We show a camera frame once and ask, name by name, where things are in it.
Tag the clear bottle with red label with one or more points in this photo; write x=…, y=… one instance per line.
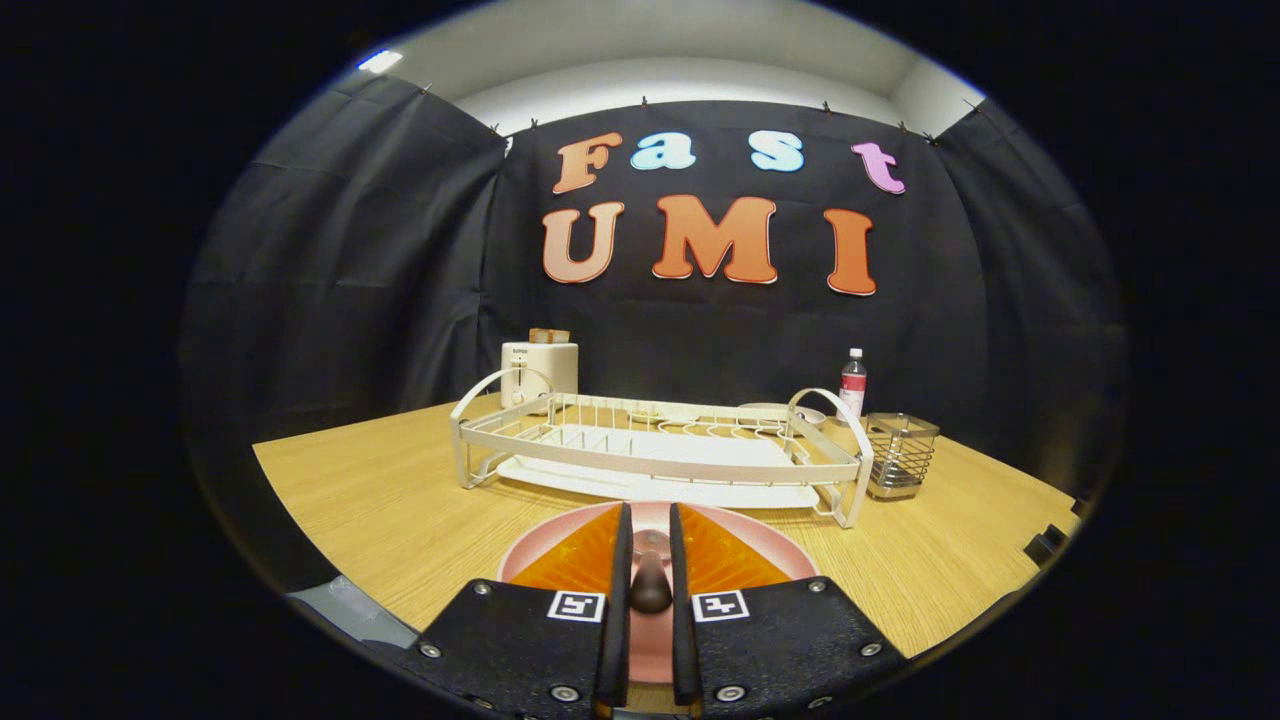
x=853, y=385

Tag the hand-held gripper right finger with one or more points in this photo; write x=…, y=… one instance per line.
x=780, y=650

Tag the white drain tray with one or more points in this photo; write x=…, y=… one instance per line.
x=650, y=488

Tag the beige plate with food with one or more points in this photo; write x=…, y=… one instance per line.
x=765, y=410

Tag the ceiling light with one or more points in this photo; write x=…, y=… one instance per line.
x=380, y=61

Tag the white toaster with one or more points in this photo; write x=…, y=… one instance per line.
x=540, y=370

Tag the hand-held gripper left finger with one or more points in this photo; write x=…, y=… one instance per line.
x=520, y=650

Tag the toast slice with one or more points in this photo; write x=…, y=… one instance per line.
x=549, y=336

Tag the black backdrop cloth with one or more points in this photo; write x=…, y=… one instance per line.
x=350, y=250

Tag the black table clamp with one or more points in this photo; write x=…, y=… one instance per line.
x=1045, y=545

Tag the pink plate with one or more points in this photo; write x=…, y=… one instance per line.
x=760, y=545

